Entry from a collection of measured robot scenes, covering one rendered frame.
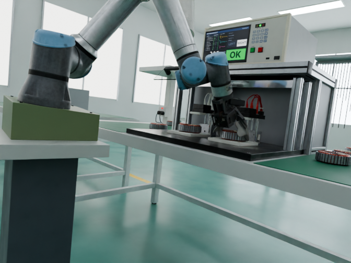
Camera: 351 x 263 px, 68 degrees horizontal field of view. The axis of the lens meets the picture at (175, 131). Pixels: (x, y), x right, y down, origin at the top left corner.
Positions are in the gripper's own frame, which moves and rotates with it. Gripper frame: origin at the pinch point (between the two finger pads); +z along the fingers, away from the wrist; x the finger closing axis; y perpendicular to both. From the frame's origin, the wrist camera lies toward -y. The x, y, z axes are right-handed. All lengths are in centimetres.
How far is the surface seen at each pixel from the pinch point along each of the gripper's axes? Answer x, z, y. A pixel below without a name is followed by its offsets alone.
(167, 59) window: -471, 74, -418
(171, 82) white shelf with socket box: -109, 6, -74
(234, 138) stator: 3.1, -2.5, 4.1
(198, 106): -23.9, -7.9, -9.3
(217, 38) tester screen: -24, -34, -34
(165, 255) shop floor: -47, 77, 25
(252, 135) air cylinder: 1.9, 5.0, -10.4
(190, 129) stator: -20.3, -2.6, 3.6
